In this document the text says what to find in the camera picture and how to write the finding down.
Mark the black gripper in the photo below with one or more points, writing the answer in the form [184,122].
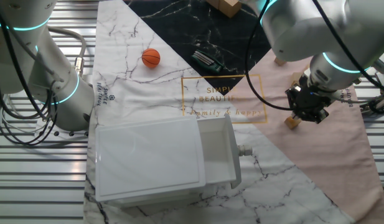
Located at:
[310,104]

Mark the small wooden cube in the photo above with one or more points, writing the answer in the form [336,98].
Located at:
[291,123]
[296,78]
[279,61]

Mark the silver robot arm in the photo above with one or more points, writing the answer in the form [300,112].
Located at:
[67,99]

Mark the marble and pink tablecloth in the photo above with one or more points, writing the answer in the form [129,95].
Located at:
[319,155]

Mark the white drawer with knob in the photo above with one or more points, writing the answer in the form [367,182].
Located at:
[216,149]

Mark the large wooden block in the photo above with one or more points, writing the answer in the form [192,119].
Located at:
[212,2]
[230,6]

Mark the orange mini basketball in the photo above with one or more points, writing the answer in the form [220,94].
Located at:
[151,58]

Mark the white drawer cabinet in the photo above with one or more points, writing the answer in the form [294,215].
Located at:
[148,155]

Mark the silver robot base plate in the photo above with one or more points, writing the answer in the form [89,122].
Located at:
[64,133]

